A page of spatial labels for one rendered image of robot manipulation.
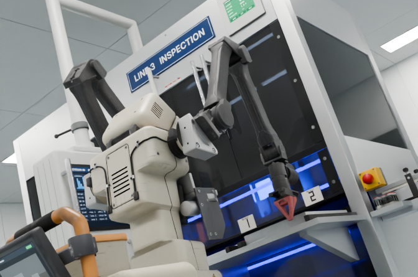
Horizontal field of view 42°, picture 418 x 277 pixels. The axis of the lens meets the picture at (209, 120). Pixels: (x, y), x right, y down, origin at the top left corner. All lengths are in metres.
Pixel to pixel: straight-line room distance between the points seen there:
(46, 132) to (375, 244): 2.11
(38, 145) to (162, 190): 2.01
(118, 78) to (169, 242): 1.63
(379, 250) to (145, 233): 0.95
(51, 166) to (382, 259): 1.41
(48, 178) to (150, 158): 1.01
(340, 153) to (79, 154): 1.15
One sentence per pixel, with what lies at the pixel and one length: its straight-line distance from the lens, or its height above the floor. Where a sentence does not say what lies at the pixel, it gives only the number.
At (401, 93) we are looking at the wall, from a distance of 7.07.
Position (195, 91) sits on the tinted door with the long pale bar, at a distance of 2.67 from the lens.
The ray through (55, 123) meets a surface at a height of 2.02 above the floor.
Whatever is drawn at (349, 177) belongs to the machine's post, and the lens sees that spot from 2.20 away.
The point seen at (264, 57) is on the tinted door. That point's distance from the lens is 2.47.
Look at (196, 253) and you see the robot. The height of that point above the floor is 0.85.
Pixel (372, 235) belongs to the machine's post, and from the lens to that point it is 2.18.
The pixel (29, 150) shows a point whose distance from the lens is 3.60.
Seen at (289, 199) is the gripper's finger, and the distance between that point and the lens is 1.87.
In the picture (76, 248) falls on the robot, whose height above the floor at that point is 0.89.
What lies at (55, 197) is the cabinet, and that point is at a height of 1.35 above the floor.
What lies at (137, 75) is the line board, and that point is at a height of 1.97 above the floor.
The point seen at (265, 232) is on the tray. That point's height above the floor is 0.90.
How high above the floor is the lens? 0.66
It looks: 20 degrees up
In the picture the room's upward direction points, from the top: 17 degrees counter-clockwise
